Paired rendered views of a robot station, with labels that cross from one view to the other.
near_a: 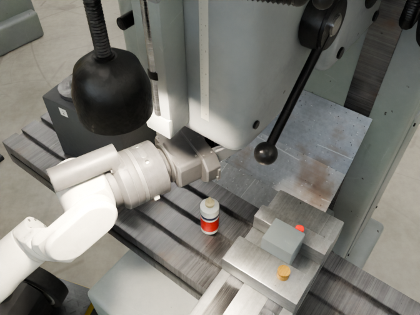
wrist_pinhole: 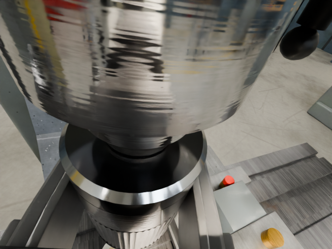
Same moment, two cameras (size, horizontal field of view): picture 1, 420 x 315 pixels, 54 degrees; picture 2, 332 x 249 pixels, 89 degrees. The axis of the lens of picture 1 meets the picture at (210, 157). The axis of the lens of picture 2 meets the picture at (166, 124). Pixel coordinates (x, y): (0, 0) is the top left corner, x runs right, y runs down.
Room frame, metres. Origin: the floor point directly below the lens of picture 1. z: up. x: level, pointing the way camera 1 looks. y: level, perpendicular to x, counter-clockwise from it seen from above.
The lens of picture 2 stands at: (0.46, 0.02, 1.30)
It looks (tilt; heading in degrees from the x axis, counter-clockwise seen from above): 44 degrees down; 294
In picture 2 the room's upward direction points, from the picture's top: 12 degrees clockwise
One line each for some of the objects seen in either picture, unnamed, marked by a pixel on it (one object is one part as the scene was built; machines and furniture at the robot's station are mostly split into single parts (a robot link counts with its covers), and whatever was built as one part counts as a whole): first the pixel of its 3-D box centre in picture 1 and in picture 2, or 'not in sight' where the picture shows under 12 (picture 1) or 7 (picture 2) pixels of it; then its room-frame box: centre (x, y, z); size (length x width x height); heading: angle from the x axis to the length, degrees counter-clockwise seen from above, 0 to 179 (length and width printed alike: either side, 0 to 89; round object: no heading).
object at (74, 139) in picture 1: (104, 125); not in sight; (0.72, 0.25, 1.03); 0.22 x 0.12 x 0.20; 60
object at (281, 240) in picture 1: (281, 244); (229, 210); (0.39, -0.13, 1.04); 0.06 x 0.05 x 0.06; 55
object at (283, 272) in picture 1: (283, 272); (271, 238); (0.33, -0.13, 1.05); 0.02 x 0.02 x 0.02
